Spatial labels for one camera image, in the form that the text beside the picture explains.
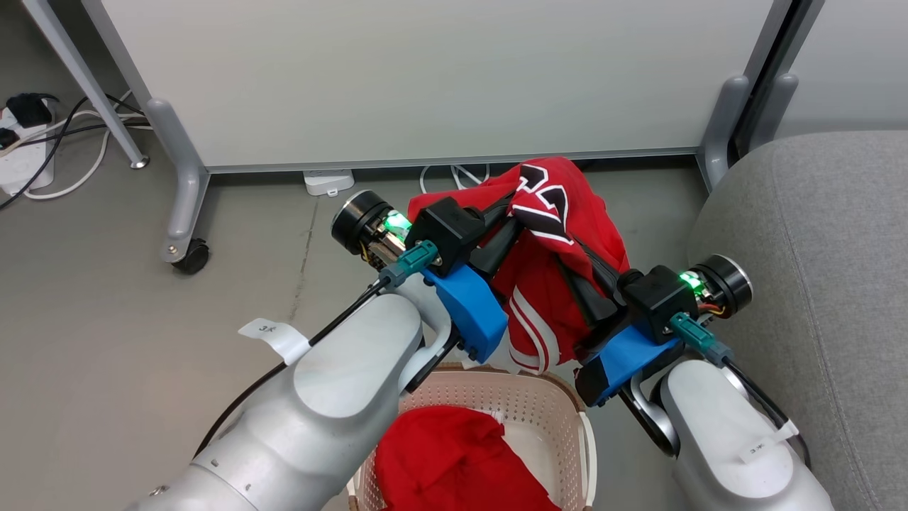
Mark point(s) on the beige perforated laundry basket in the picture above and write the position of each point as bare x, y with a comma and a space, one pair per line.
546, 404

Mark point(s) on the grey desk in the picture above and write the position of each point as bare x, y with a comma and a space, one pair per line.
85, 78

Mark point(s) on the red jersey with number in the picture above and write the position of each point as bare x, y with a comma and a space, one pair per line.
603, 220

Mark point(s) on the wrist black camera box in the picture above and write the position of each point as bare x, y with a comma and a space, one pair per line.
656, 298
454, 231

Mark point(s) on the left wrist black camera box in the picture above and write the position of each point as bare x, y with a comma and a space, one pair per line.
454, 231

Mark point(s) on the black power adapter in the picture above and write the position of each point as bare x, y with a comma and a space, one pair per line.
30, 108

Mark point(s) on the right gripper blue housing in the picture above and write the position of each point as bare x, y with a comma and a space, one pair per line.
631, 355

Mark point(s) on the small black plug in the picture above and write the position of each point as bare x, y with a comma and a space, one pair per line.
7, 140

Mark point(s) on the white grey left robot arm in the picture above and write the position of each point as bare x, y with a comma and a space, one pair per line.
340, 383

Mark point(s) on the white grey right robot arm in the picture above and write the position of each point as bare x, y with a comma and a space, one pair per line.
716, 440

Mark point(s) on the grey fabric sofa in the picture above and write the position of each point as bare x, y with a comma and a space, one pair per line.
816, 248

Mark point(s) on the white partition with grey frame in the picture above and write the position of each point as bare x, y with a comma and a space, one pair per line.
425, 71
851, 71

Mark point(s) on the plain red garment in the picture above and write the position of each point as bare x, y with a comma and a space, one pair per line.
454, 461

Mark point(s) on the left gripper blue housing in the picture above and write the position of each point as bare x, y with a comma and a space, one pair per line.
468, 312

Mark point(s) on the white paper tag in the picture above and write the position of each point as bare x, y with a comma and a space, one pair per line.
766, 443
280, 339

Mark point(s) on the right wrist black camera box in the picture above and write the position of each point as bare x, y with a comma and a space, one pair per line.
656, 298

